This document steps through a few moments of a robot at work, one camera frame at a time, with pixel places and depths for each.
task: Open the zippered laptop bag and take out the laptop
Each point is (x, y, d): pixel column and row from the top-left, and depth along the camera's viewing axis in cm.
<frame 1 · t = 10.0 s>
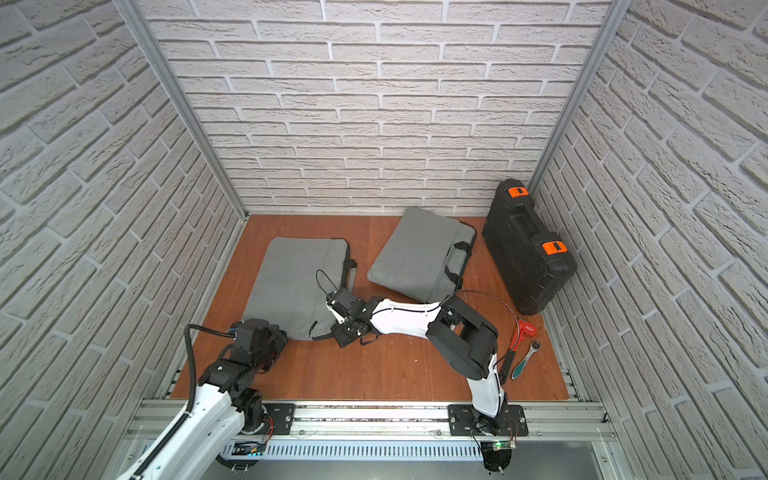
left hand: (288, 328, 85), fingers open
right hand: (343, 332, 87), fingers closed
left grey laptop bag: (293, 278, 98), point 4 cm above the table
right grey laptop bag: (425, 256, 104), point 5 cm above the table
black tool case orange latches: (533, 264, 81), point 22 cm above the table
red black pipe wrench: (524, 328, 91), point 2 cm above the table
green handled ratchet wrench: (533, 348, 87), point 2 cm above the table

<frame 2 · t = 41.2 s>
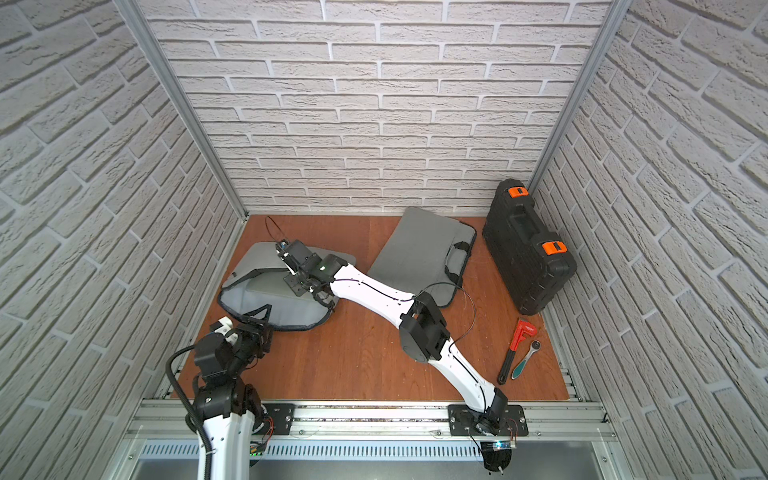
left hand: (274, 309, 79), fingers open
right hand: (302, 272, 86), fingers closed
left grey laptop bag: (255, 278, 84), point 17 cm above the table
the other named things where they were.

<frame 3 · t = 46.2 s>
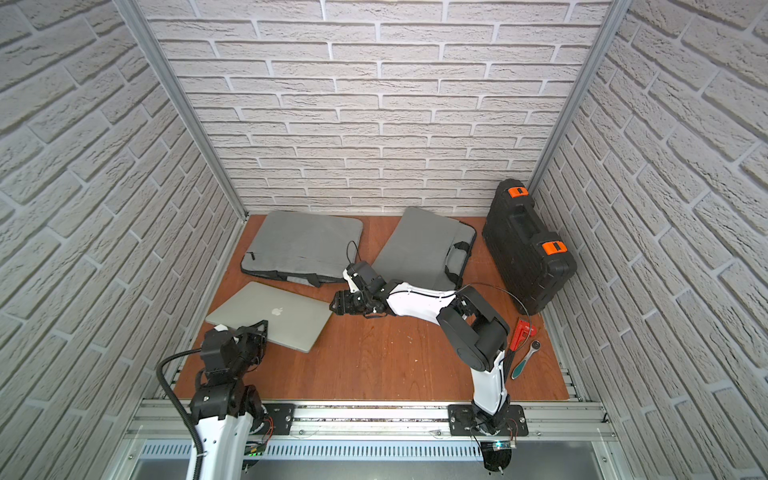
left hand: (270, 314, 81), fingers closed
right hand: (341, 304, 88), fingers open
left grey laptop bag: (307, 246, 106), point 5 cm above the table
silver apple laptop: (292, 325, 86), point 6 cm above the table
the other named things where they were.

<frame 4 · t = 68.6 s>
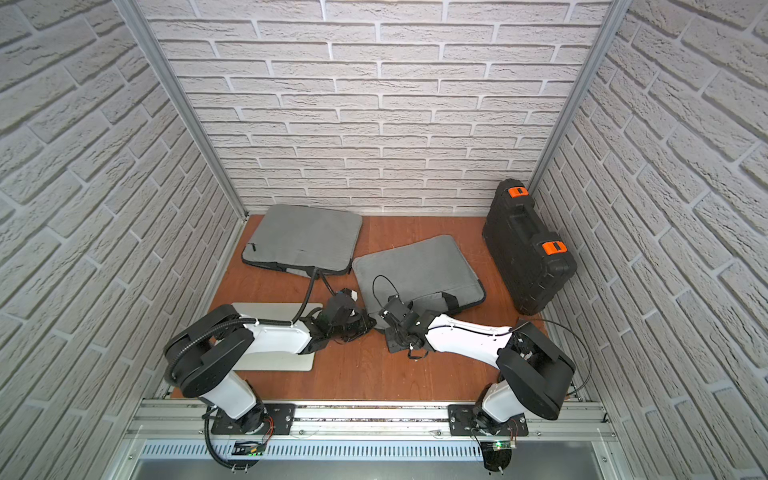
left hand: (381, 319, 88), fingers closed
right hand: (398, 339, 86), fingers closed
right grey laptop bag: (434, 274, 101), point 3 cm above the table
silver apple laptop: (281, 369, 83), on the table
